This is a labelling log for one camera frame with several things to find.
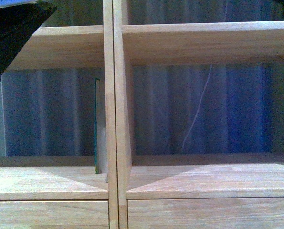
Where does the thin white hanging cable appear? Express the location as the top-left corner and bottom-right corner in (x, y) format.
(181, 63), (213, 153)

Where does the upper right wooden drawer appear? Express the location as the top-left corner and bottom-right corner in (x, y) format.
(128, 198), (284, 229)

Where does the dark pleated curtain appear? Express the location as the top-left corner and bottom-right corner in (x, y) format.
(1, 0), (284, 157)

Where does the upper left wooden drawer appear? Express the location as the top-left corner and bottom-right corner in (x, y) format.
(0, 201), (109, 229)

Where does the light wooden bookshelf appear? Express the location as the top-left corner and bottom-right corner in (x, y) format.
(0, 0), (284, 229)

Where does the wooden drawer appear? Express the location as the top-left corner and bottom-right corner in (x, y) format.
(0, 201), (109, 229)
(128, 198), (284, 229)

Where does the green upright book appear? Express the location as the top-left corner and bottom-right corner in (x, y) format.
(94, 78), (107, 174)

